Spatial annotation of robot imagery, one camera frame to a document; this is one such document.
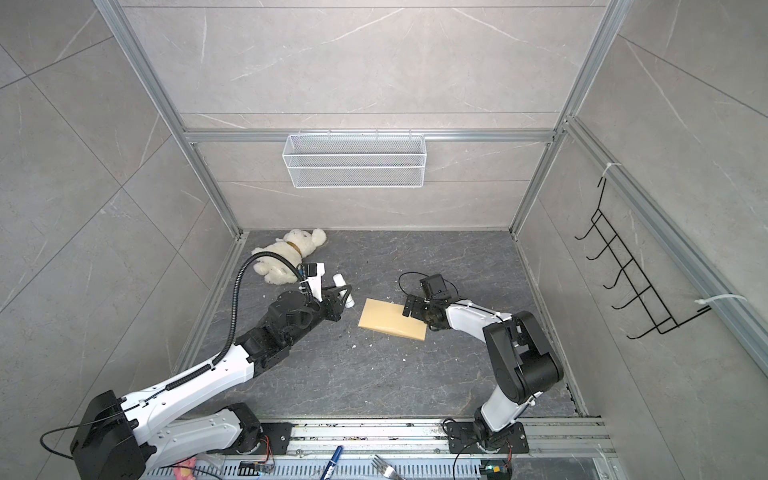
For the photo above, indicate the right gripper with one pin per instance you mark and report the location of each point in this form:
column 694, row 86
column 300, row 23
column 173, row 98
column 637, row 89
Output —
column 416, row 313

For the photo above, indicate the silver fork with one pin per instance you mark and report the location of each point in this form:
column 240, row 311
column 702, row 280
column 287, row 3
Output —
column 385, row 469

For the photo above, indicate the black wire hook rack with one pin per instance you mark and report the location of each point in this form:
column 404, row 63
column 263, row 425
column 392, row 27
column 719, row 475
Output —
column 630, row 272

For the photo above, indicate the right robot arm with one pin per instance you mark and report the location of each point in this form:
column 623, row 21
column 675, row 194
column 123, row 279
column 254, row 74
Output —
column 524, row 363

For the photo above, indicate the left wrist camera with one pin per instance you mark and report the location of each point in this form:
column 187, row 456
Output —
column 313, row 273

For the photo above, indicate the pink object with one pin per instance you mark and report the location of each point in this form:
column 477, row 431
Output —
column 185, row 470

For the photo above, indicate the white glue stick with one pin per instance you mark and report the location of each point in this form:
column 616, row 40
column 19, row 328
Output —
column 339, row 280

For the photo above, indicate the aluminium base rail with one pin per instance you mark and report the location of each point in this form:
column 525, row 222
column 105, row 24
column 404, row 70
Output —
column 550, row 448

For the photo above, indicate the yellow envelope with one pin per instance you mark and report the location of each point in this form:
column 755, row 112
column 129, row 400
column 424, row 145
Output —
column 388, row 318

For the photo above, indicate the blue marker pen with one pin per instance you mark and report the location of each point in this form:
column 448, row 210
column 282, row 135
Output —
column 332, row 464

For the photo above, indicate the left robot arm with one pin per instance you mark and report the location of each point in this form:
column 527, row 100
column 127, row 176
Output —
column 123, row 437

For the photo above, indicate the white teddy bear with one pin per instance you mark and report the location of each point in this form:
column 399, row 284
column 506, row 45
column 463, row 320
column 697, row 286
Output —
column 294, row 246

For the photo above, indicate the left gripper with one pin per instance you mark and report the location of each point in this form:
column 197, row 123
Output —
column 331, row 303

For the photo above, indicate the white wire mesh basket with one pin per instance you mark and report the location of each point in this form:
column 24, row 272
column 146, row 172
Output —
column 338, row 160

